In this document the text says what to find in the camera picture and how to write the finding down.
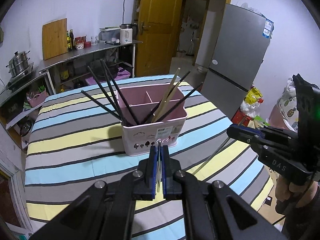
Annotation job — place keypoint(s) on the drinking glass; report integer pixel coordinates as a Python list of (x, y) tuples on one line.
[(94, 40)]

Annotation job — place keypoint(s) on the white electric kettle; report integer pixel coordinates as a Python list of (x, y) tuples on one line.
[(126, 35)]

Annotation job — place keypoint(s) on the pink plastic crate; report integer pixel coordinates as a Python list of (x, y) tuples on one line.
[(122, 73)]

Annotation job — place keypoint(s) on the person's right forearm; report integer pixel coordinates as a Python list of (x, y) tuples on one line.
[(305, 222)]

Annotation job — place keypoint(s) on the small red lidded jar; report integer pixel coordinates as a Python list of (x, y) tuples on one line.
[(87, 44)]

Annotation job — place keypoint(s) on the yellow oil bottle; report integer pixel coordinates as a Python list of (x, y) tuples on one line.
[(67, 42)]

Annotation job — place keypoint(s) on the person's right hand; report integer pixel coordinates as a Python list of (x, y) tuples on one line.
[(302, 192)]

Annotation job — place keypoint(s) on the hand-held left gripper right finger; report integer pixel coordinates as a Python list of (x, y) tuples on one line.
[(165, 172)]

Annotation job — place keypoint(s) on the black induction cooktop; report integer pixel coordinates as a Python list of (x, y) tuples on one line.
[(20, 78)]

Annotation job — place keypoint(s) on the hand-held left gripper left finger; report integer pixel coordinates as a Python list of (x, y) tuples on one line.
[(153, 172)]

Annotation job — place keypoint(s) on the yellow snack bag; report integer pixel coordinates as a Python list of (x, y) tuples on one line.
[(255, 96)]

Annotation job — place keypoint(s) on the grey refrigerator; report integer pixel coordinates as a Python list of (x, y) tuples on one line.
[(235, 55)]

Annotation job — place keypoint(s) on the blue refrigerator sticker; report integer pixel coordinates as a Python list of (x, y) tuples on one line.
[(268, 28)]

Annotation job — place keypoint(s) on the black wok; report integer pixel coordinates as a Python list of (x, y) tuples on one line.
[(95, 70)]

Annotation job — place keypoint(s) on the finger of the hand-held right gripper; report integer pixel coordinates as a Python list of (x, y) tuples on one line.
[(240, 133), (275, 131)]

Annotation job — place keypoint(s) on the thin grey chopstick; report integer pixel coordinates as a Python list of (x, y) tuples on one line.
[(212, 155), (159, 170)]

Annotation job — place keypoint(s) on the steel kitchen counter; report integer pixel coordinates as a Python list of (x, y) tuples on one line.
[(75, 55)]

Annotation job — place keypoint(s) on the steel pot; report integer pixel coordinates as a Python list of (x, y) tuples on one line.
[(26, 128)]

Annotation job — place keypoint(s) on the small pink basket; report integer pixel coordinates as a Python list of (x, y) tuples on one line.
[(37, 100)]

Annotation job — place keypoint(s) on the pink chopstick basket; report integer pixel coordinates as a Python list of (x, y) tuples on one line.
[(155, 135)]

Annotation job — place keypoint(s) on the stainless steamer pot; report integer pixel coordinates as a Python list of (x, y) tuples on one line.
[(18, 63)]

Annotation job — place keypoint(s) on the wooden cutting board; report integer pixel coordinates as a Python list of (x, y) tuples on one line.
[(55, 40)]

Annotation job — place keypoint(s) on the dark oil bottle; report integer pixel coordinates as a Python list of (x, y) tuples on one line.
[(72, 41)]

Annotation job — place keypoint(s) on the cream chopstick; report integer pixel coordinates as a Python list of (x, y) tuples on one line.
[(170, 86), (162, 106)]

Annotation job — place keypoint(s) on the wooden door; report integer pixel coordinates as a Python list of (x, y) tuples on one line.
[(157, 30)]

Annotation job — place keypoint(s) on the clear plastic container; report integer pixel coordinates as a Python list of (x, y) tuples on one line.
[(110, 35)]

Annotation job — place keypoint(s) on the striped tablecloth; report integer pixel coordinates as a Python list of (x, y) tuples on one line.
[(75, 142)]

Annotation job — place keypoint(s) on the pineapple print cloth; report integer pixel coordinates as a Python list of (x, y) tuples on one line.
[(287, 107)]

